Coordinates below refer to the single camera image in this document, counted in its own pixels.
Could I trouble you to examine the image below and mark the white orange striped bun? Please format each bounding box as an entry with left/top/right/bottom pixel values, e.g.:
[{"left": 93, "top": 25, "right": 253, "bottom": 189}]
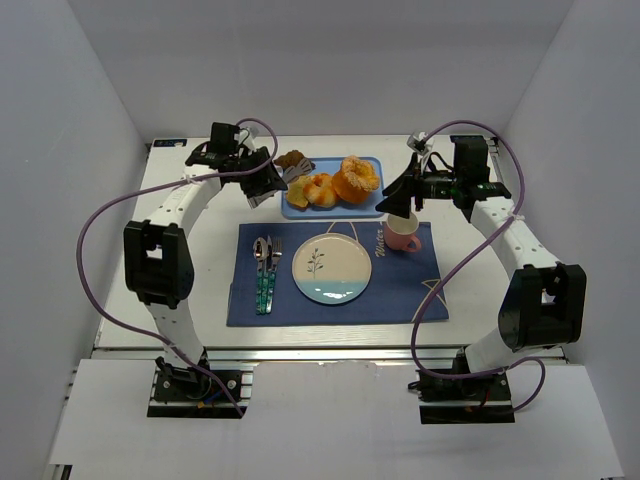
[{"left": 303, "top": 173, "right": 338, "bottom": 208}]

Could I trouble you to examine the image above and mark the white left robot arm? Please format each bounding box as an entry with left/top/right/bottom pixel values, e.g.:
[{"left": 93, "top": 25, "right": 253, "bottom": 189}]
[{"left": 124, "top": 118, "right": 287, "bottom": 370}]

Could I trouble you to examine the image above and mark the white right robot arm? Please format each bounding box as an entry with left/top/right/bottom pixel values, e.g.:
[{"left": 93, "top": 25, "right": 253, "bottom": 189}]
[{"left": 376, "top": 132, "right": 587, "bottom": 380}]

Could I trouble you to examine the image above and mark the brown croissant bread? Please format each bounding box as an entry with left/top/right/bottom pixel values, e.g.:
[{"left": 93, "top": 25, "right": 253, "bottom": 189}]
[{"left": 274, "top": 150, "right": 305, "bottom": 170}]

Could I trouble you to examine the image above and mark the sliced loaf bread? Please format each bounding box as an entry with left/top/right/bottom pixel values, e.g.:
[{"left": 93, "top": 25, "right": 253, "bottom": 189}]
[{"left": 285, "top": 175, "right": 312, "bottom": 210}]

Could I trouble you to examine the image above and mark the pink mug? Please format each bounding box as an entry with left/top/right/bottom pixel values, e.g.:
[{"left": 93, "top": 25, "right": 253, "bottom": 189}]
[{"left": 383, "top": 213, "right": 422, "bottom": 253}]

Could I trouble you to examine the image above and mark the light blue tray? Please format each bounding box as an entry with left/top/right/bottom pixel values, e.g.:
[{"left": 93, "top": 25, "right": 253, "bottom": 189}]
[{"left": 280, "top": 156, "right": 384, "bottom": 221}]

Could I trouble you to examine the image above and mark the blue cloth placemat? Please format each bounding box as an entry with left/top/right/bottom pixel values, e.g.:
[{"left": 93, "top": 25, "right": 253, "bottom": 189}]
[{"left": 226, "top": 222, "right": 440, "bottom": 327}]

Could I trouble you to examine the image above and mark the cream and blue plate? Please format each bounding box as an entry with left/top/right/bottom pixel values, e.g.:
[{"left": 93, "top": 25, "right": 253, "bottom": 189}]
[{"left": 291, "top": 233, "right": 372, "bottom": 305}]

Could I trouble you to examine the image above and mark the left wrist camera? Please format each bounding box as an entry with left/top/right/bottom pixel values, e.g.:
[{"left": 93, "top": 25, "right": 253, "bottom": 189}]
[{"left": 238, "top": 127, "right": 259, "bottom": 150}]

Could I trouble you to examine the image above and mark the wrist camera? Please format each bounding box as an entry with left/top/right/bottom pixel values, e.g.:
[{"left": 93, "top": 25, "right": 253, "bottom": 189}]
[
  {"left": 406, "top": 131, "right": 434, "bottom": 156},
  {"left": 238, "top": 127, "right": 259, "bottom": 150}
]

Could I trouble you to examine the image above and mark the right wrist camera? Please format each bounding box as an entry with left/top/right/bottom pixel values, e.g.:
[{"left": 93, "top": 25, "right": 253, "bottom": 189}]
[{"left": 406, "top": 131, "right": 434, "bottom": 156}]

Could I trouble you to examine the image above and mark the orange ring cake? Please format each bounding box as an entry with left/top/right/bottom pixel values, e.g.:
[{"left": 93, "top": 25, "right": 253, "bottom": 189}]
[{"left": 332, "top": 155, "right": 380, "bottom": 205}]

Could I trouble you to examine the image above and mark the spoon with green handle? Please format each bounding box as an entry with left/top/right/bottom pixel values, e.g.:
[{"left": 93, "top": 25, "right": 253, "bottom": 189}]
[{"left": 253, "top": 237, "right": 267, "bottom": 315}]

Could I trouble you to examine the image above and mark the fork with green handle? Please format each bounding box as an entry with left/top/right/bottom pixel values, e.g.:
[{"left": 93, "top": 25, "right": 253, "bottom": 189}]
[{"left": 265, "top": 237, "right": 283, "bottom": 314}]

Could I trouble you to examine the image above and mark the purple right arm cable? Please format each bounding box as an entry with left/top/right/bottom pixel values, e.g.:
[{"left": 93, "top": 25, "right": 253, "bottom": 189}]
[{"left": 407, "top": 119, "right": 546, "bottom": 412}]

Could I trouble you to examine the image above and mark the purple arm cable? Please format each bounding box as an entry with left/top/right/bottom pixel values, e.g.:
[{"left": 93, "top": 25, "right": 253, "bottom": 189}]
[
  {"left": 407, "top": 119, "right": 546, "bottom": 412},
  {"left": 74, "top": 117, "right": 246, "bottom": 417}
]

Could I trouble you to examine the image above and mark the knife with green handle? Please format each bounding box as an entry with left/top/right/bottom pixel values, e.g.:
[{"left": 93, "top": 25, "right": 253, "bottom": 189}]
[{"left": 261, "top": 236, "right": 273, "bottom": 314}]

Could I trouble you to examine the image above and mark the aluminium table frame rail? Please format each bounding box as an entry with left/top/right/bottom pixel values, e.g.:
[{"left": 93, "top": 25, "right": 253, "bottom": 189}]
[{"left": 92, "top": 344, "right": 569, "bottom": 374}]

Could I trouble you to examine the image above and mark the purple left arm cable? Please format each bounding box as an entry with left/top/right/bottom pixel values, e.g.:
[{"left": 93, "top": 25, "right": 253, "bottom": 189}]
[{"left": 74, "top": 117, "right": 246, "bottom": 417}]

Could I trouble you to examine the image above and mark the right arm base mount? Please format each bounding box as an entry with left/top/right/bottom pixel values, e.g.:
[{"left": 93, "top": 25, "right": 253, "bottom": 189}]
[{"left": 407, "top": 372, "right": 515, "bottom": 425}]

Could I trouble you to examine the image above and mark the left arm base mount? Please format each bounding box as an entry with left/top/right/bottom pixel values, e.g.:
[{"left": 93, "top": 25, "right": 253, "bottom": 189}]
[{"left": 146, "top": 369, "right": 253, "bottom": 419}]

